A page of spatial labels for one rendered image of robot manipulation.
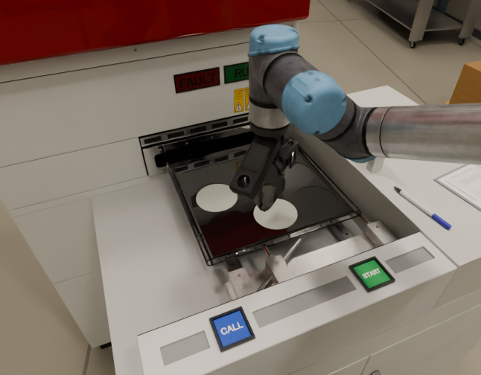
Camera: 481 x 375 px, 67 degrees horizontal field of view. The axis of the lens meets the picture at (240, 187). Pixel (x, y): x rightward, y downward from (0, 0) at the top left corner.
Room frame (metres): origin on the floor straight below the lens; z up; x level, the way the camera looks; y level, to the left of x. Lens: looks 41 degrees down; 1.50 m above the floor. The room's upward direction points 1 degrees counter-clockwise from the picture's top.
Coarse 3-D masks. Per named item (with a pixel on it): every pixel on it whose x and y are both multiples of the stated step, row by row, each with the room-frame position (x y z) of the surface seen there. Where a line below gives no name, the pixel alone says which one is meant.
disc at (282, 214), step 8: (280, 200) 0.63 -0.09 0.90; (256, 208) 0.61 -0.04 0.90; (272, 208) 0.61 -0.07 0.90; (280, 208) 0.61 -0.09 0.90; (288, 208) 0.60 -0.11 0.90; (256, 216) 0.58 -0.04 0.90; (264, 216) 0.58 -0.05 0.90; (272, 216) 0.58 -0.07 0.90; (280, 216) 0.58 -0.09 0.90; (288, 216) 0.58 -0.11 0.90; (296, 216) 0.58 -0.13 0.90; (264, 224) 0.56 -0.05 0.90; (272, 224) 0.56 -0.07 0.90; (280, 224) 0.56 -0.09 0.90; (288, 224) 0.55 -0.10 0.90
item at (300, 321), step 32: (384, 256) 0.41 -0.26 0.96; (416, 256) 0.42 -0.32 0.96; (288, 288) 0.35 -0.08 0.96; (320, 288) 0.35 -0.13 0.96; (352, 288) 0.35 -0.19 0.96; (384, 288) 0.35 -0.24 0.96; (416, 288) 0.35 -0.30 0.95; (192, 320) 0.30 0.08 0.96; (256, 320) 0.30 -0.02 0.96; (288, 320) 0.29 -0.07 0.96; (320, 320) 0.29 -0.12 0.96; (352, 320) 0.31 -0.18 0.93; (384, 320) 0.34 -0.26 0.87; (160, 352) 0.25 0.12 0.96; (192, 352) 0.25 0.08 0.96; (224, 352) 0.25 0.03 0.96; (256, 352) 0.25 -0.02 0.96; (288, 352) 0.27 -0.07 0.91; (320, 352) 0.29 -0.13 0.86
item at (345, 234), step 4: (336, 224) 0.60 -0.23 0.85; (340, 224) 0.60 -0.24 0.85; (332, 228) 0.60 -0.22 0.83; (336, 228) 0.59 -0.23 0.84; (340, 228) 0.58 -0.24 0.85; (344, 228) 0.58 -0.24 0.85; (336, 232) 0.59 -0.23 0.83; (340, 232) 0.57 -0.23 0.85; (344, 232) 0.57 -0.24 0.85; (348, 232) 0.57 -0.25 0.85; (336, 236) 0.58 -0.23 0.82; (340, 236) 0.57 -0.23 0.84; (344, 236) 0.56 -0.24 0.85; (348, 236) 0.56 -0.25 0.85; (352, 236) 0.56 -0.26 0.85; (340, 240) 0.57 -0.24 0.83
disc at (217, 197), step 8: (216, 184) 0.70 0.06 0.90; (200, 192) 0.67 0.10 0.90; (208, 192) 0.67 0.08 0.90; (216, 192) 0.67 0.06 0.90; (224, 192) 0.67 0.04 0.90; (232, 192) 0.67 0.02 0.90; (200, 200) 0.64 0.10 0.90; (208, 200) 0.64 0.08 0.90; (216, 200) 0.64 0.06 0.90; (224, 200) 0.64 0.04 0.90; (232, 200) 0.64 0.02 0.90; (208, 208) 0.61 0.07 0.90; (216, 208) 0.61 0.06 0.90; (224, 208) 0.61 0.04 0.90
